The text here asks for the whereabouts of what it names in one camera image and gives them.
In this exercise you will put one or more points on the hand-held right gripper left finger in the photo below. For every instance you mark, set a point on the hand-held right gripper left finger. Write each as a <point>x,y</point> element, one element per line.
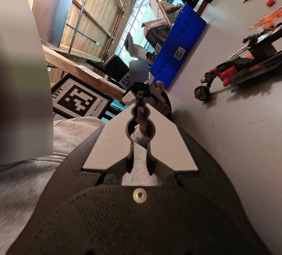
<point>108,149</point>

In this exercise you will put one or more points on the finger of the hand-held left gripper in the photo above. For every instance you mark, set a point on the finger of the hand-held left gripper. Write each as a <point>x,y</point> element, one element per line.
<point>158,95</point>
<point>130,99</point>

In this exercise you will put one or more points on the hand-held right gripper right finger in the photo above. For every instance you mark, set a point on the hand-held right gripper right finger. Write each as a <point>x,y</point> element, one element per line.
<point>174,151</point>

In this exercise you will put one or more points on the dark grey lego hinge piece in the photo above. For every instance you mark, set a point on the dark grey lego hinge piece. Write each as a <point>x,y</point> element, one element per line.
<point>140,100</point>

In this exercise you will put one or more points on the black lego wheel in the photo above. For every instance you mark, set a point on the black lego wheel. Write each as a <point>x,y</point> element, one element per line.
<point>196,93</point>

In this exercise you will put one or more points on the black red lego motorcycle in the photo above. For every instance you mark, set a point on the black red lego motorcycle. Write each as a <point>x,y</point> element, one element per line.
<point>253,61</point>

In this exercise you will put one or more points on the person's left forearm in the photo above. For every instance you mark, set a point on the person's left forearm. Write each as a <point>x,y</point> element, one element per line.
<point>140,140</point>

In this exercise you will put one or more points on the red round lego stud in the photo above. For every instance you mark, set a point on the red round lego stud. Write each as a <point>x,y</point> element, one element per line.
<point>270,2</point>

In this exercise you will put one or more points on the person's left hand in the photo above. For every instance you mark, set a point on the person's left hand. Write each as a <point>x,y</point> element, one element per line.
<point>159,109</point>

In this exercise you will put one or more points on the black office chair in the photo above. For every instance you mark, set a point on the black office chair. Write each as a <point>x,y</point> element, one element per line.
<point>114,67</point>

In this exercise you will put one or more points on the cardboard toy box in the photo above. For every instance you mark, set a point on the cardboard toy box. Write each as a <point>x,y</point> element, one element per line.
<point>156,34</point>

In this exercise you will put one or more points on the framed black white marker sign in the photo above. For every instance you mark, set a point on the framed black white marker sign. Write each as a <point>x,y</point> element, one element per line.
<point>75,96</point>

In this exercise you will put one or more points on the blue plastic bin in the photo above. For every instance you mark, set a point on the blue plastic bin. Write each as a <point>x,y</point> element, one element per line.
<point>176,39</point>

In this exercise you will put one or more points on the wooden beam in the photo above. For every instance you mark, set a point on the wooden beam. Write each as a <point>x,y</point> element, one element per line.
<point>72,65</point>

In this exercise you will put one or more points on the large orange flame piece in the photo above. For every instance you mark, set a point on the large orange flame piece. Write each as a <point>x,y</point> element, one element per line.
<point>268,20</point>

